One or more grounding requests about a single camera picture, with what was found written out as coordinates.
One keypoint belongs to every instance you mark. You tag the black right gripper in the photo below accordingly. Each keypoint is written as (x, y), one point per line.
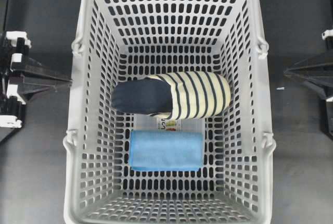
(317, 66)

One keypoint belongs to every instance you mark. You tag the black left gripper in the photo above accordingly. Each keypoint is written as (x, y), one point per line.
(14, 45)

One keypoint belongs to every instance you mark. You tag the grey plastic shopping basket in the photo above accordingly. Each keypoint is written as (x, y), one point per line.
(121, 40)

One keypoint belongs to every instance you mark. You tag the folded blue cloth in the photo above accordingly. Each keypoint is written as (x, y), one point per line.
(166, 150)

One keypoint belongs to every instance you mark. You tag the clear plastic package with label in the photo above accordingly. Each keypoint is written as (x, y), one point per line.
(170, 125)

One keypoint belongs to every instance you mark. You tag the navy striped slipper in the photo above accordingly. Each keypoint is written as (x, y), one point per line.
(174, 96)

